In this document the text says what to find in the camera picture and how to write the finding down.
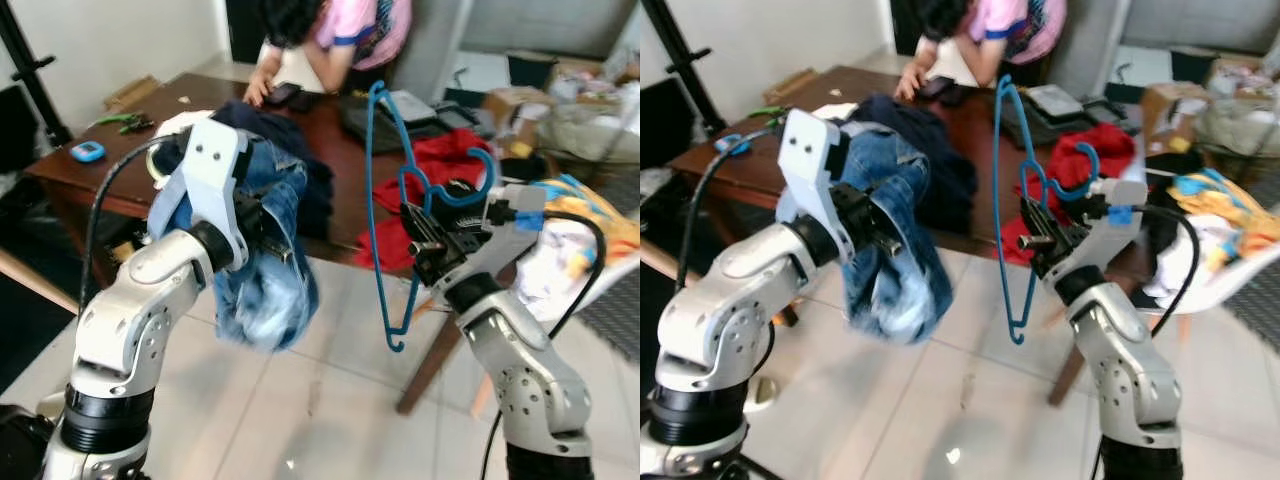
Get blue plastic clothes hanger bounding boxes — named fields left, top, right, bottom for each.
left=362, top=80, right=498, bottom=353
left=993, top=75, right=1101, bottom=346

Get blue denim jeans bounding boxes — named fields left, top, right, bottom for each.
left=838, top=125, right=956, bottom=346
left=148, top=130, right=323, bottom=353

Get dark navy garment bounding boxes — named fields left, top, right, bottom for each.
left=860, top=93, right=979, bottom=236
left=205, top=100, right=336, bottom=241

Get red garment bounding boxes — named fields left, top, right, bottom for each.
left=355, top=128, right=498, bottom=273
left=1000, top=122, right=1139, bottom=266

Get dark olive garment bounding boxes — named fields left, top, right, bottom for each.
left=1000, top=85, right=1141, bottom=146
left=338, top=92, right=481, bottom=153

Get white flat box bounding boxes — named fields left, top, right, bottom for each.
left=385, top=90, right=441, bottom=126
left=1030, top=84, right=1086, bottom=119

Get open cardboard box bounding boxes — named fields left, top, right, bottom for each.
left=482, top=87, right=558, bottom=159
left=1140, top=82, right=1216, bottom=151

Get dark brown wooden table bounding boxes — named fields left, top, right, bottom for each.
left=25, top=70, right=521, bottom=416
left=665, top=65, right=1151, bottom=406

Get cardboard piece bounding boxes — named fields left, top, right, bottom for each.
left=100, top=75, right=163, bottom=113
left=762, top=68, right=821, bottom=101

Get grey plastic bag bundle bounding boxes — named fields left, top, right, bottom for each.
left=1195, top=95, right=1280, bottom=159
left=540, top=78, right=641, bottom=166

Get white chair with wooden legs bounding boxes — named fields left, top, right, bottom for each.
left=505, top=180, right=641, bottom=323
left=1140, top=185, right=1280, bottom=319

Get black foam puzzle mat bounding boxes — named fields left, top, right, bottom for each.
left=575, top=150, right=641, bottom=363
left=1220, top=150, right=1280, bottom=356

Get black bin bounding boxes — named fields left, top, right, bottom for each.
left=1170, top=45, right=1221, bottom=86
left=505, top=50, right=561, bottom=91

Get person in pink shirt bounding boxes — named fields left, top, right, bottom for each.
left=893, top=0, right=1066, bottom=101
left=243, top=0, right=413, bottom=109

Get black tripod stand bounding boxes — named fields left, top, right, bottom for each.
left=0, top=0, right=73, bottom=146
left=640, top=0, right=716, bottom=141

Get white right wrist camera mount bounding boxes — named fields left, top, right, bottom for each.
left=455, top=183, right=549, bottom=301
left=1065, top=178, right=1149, bottom=301

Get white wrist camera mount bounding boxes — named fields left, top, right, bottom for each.
left=1065, top=178, right=1149, bottom=301
left=778, top=108, right=851, bottom=263
left=160, top=117, right=254, bottom=273
left=455, top=183, right=549, bottom=301

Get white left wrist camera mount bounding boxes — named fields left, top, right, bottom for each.
left=778, top=108, right=851, bottom=263
left=160, top=117, right=254, bottom=273

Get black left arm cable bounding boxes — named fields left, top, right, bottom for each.
left=678, top=128, right=791, bottom=291
left=86, top=128, right=206, bottom=313

